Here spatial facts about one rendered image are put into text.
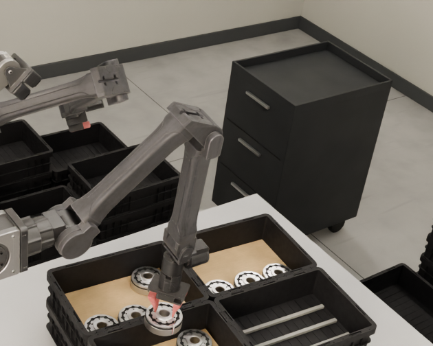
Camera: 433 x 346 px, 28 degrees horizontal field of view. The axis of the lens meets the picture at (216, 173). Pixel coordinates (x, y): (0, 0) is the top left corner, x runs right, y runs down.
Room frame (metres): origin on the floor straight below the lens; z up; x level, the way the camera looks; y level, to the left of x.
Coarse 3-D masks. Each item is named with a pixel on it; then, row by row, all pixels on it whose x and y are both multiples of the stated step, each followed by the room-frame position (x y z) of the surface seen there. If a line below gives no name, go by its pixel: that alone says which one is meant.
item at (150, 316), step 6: (150, 306) 1.77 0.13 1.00; (162, 306) 1.77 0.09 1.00; (168, 306) 1.78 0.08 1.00; (150, 312) 1.74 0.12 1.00; (180, 312) 1.76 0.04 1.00; (150, 318) 1.72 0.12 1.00; (156, 318) 1.72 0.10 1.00; (174, 318) 1.74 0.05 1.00; (180, 318) 1.74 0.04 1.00; (156, 324) 1.70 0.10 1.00; (162, 324) 1.71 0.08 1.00; (168, 324) 1.71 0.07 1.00
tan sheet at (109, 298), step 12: (84, 288) 1.99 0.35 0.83; (96, 288) 2.00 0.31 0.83; (108, 288) 2.00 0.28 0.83; (120, 288) 2.01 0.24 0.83; (72, 300) 1.93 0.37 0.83; (84, 300) 1.94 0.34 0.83; (96, 300) 1.94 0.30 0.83; (108, 300) 1.95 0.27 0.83; (120, 300) 1.96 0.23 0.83; (132, 300) 1.97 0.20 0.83; (144, 300) 1.98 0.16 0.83; (84, 312) 1.88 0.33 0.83; (96, 312) 1.89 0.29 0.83; (108, 312) 1.90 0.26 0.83
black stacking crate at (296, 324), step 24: (264, 288) 2.01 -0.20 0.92; (288, 288) 2.06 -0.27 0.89; (312, 288) 2.12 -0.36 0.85; (240, 312) 1.97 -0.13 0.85; (264, 312) 2.00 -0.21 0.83; (288, 312) 2.02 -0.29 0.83; (312, 312) 2.04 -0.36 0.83; (336, 312) 2.03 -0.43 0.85; (264, 336) 1.90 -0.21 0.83; (312, 336) 1.93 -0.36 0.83
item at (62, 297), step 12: (120, 252) 2.06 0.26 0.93; (72, 264) 1.97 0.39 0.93; (84, 264) 1.99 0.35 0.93; (48, 276) 1.91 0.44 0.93; (192, 276) 2.00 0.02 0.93; (60, 288) 1.86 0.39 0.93; (60, 300) 1.83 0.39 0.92; (192, 300) 1.90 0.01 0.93; (204, 300) 1.90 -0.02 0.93; (72, 312) 1.77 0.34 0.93; (120, 324) 1.75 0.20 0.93; (84, 336) 1.70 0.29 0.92
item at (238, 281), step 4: (244, 272) 2.14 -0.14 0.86; (248, 272) 2.14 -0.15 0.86; (252, 272) 2.15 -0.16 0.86; (236, 276) 2.12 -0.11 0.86; (240, 276) 2.12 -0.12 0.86; (244, 276) 2.12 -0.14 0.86; (256, 276) 2.13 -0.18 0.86; (260, 276) 2.13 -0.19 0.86; (236, 280) 2.10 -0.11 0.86; (240, 280) 2.10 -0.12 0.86; (236, 284) 2.08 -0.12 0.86; (240, 284) 2.08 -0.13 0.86; (244, 284) 2.08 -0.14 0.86
